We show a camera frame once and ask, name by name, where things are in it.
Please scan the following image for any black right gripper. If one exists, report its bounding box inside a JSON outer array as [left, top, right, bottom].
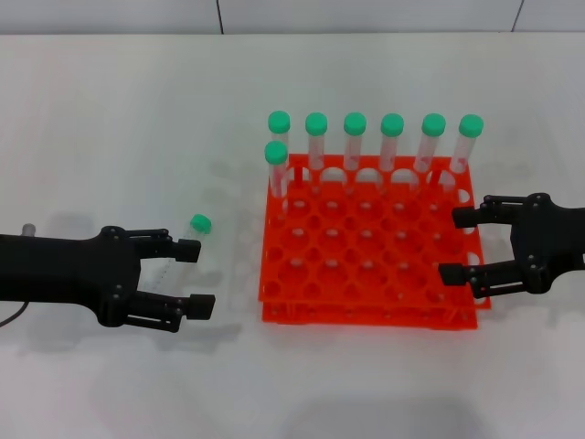
[[438, 193, 585, 301]]

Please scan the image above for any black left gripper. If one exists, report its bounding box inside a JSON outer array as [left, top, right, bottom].
[[0, 225, 217, 334]]

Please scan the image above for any green capped clear test tube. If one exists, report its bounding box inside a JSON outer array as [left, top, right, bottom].
[[343, 112, 368, 191], [267, 110, 293, 159], [413, 112, 448, 182], [304, 112, 329, 193], [264, 140, 290, 216], [445, 113, 484, 184], [379, 112, 406, 184], [153, 213, 214, 298]]

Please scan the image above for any orange test tube rack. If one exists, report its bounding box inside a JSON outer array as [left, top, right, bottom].
[[258, 153, 494, 330]]

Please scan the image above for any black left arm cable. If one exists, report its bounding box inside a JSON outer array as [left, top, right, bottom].
[[0, 301, 29, 328]]

